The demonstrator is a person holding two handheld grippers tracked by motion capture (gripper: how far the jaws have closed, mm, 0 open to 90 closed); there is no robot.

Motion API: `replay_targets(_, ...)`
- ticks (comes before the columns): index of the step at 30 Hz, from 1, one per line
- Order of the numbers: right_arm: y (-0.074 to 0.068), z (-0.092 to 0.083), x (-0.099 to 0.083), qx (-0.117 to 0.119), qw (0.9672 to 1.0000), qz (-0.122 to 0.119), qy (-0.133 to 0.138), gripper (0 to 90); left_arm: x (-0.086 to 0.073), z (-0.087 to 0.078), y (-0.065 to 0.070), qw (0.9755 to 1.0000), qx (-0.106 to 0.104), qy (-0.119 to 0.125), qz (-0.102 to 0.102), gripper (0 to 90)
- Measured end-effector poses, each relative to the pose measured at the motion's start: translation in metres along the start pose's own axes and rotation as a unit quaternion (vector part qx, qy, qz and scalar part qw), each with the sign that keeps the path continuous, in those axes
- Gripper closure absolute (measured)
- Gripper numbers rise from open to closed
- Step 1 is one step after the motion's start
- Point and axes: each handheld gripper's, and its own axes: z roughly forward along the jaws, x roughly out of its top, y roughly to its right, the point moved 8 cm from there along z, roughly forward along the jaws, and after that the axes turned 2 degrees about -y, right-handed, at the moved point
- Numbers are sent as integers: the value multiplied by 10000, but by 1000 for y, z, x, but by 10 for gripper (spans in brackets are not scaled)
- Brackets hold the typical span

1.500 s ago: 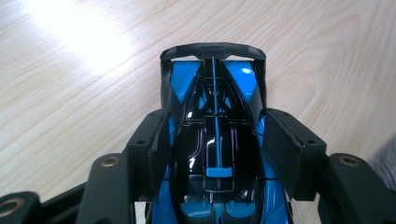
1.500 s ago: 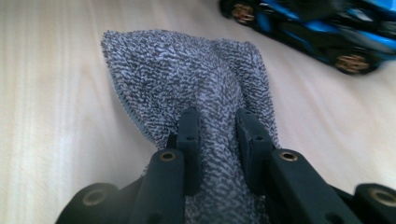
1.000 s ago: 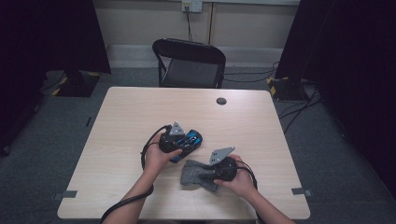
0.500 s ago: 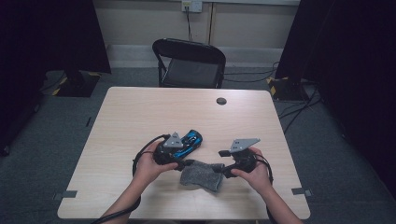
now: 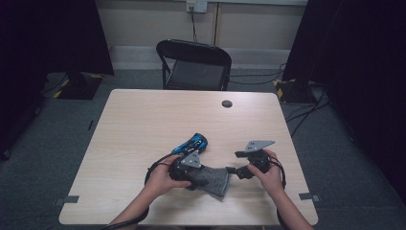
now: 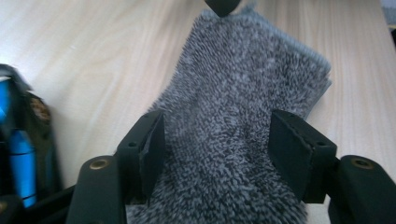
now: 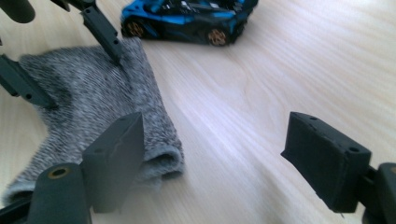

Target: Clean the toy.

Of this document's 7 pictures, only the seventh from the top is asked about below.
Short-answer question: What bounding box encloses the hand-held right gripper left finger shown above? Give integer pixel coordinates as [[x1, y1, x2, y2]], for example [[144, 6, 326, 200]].
[[81, 111, 146, 215]]

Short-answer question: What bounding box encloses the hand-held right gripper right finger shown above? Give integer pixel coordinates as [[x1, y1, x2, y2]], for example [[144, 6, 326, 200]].
[[280, 111, 373, 215]]

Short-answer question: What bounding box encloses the grey terry towel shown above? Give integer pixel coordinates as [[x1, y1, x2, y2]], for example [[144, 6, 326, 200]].
[[1, 36, 185, 206]]

